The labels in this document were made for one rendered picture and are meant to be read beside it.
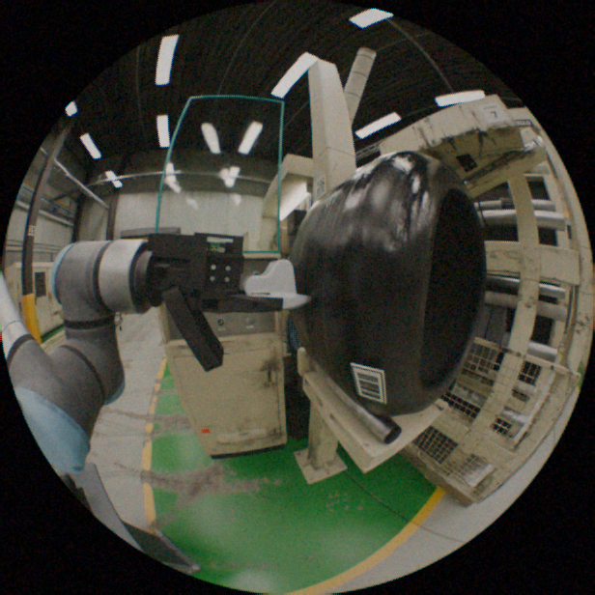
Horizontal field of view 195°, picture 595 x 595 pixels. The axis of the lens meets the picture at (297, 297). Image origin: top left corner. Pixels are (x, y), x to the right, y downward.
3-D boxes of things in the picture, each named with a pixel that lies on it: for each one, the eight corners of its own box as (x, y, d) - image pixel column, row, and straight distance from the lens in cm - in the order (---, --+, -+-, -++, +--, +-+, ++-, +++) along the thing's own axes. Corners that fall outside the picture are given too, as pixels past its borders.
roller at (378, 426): (312, 354, 58) (324, 354, 60) (308, 366, 60) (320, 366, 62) (393, 432, 37) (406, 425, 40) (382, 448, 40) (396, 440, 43)
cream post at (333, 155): (306, 457, 138) (306, 70, 146) (324, 451, 141) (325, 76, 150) (314, 472, 132) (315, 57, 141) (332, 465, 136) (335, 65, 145)
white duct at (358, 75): (314, 177, 147) (354, 49, 178) (328, 180, 152) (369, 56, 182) (320, 180, 136) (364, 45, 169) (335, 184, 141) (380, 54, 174)
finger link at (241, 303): (287, 299, 18) (200, 295, 18) (286, 314, 18) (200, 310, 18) (276, 294, 23) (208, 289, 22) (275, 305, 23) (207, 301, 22)
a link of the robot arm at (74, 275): (84, 305, 39) (86, 245, 39) (137, 311, 31) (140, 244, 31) (48, 316, 33) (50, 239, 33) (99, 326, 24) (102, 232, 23)
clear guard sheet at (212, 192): (155, 258, 84) (189, 99, 132) (278, 254, 79) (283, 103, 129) (154, 258, 83) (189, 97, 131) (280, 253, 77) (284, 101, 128)
